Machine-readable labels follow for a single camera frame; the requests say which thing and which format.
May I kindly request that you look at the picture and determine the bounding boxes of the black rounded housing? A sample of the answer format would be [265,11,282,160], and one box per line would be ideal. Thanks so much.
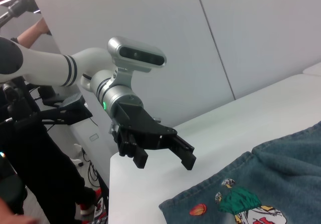
[0,155,26,215]

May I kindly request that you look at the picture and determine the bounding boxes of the black floor cable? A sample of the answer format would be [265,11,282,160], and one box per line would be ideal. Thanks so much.
[82,153,101,187]

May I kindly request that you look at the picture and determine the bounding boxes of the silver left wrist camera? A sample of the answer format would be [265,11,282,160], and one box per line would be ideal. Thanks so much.
[107,36,167,89]

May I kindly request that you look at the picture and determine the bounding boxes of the person bare hand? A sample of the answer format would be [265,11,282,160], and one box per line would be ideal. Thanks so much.
[0,197,39,224]

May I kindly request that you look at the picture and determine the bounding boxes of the black boom pole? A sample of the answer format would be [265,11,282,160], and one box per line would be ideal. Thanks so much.
[0,0,35,32]

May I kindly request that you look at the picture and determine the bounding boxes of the white caster foot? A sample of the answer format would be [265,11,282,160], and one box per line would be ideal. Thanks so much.
[71,143,85,168]

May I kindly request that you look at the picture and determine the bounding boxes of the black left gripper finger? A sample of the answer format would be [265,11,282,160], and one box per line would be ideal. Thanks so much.
[119,133,148,170]
[169,135,197,171]

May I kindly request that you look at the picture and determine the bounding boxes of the black equipment stand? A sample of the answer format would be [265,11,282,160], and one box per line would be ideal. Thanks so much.
[0,79,94,134]

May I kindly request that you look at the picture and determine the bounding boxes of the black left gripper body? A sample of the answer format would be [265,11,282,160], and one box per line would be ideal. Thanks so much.
[110,100,179,151]

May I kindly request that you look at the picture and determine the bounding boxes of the blue denim shorts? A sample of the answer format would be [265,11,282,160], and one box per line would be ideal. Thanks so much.
[159,120,321,224]

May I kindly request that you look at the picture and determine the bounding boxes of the person black trousers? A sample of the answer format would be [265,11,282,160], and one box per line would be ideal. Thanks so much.
[0,120,87,224]

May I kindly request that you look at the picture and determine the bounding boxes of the red black sneaker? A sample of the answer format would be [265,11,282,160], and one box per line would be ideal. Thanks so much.
[79,188,102,216]
[85,208,110,224]

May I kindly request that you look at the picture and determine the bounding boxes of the person bare forearm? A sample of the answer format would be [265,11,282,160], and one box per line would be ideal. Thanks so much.
[17,17,50,50]

